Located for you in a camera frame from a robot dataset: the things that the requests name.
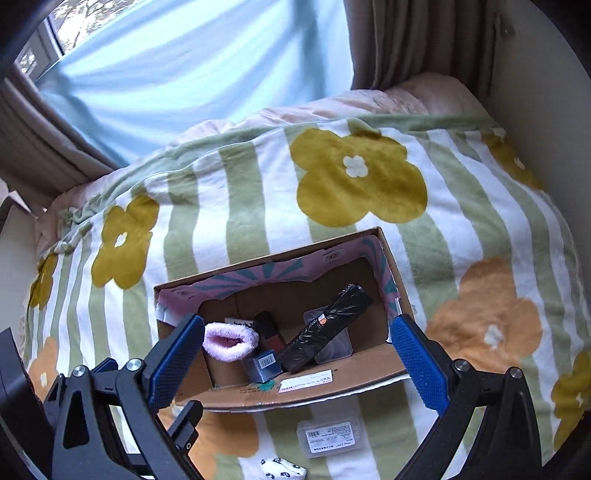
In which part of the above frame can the white spotted cloth bundle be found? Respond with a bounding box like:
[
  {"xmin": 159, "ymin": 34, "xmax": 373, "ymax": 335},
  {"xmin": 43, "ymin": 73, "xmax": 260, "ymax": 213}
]
[{"xmin": 260, "ymin": 457, "xmax": 308, "ymax": 480}]

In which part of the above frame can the pink fluffy scrunchie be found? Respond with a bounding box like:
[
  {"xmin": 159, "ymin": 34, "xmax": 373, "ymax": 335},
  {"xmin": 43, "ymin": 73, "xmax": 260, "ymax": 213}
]
[{"xmin": 202, "ymin": 322, "xmax": 259, "ymax": 363}]

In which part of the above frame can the small blue box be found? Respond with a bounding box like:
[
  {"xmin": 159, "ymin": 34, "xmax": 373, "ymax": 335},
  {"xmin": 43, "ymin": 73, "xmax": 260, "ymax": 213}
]
[{"xmin": 242, "ymin": 350, "xmax": 283, "ymax": 383}]

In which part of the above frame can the clear labelled plastic case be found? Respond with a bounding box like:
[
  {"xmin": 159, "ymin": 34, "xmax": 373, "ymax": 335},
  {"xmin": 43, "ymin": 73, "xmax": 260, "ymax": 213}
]
[{"xmin": 297, "ymin": 415, "xmax": 362, "ymax": 459}]

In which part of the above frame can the black roll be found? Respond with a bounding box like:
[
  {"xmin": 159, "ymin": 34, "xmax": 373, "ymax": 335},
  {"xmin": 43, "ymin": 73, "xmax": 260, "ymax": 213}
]
[{"xmin": 280, "ymin": 284, "xmax": 373, "ymax": 374}]

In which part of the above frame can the white headboard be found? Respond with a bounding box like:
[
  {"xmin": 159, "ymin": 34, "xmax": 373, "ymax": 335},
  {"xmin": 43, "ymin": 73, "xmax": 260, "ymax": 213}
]
[{"xmin": 0, "ymin": 193, "xmax": 37, "ymax": 337}]

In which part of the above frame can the pink patterned cardboard box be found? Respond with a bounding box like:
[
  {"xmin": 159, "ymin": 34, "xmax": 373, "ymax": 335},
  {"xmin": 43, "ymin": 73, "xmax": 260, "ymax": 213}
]
[{"xmin": 154, "ymin": 227, "xmax": 412, "ymax": 413}]

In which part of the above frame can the floral striped blanket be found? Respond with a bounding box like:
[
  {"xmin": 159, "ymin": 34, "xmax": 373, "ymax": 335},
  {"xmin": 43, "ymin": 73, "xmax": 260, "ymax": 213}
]
[{"xmin": 24, "ymin": 115, "xmax": 590, "ymax": 460}]

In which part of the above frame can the left brown curtain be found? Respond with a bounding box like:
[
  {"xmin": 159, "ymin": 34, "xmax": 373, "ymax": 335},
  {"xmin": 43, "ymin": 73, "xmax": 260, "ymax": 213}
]
[{"xmin": 1, "ymin": 64, "xmax": 117, "ymax": 210}]

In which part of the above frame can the brown curtain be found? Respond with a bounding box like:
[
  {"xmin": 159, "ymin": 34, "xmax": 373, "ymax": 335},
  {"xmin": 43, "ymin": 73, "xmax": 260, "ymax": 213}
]
[
  {"xmin": 345, "ymin": 0, "xmax": 504, "ymax": 100},
  {"xmin": 1, "ymin": 64, "xmax": 117, "ymax": 210}
]

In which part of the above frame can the light blue sheer curtain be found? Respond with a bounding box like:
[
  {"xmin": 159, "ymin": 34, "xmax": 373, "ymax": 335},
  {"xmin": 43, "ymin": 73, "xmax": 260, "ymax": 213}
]
[{"xmin": 37, "ymin": 1, "xmax": 353, "ymax": 167}]

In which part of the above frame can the right brown curtain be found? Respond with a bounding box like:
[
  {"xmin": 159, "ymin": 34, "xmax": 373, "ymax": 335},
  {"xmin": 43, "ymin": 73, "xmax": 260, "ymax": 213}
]
[{"xmin": 345, "ymin": 0, "xmax": 504, "ymax": 100}]

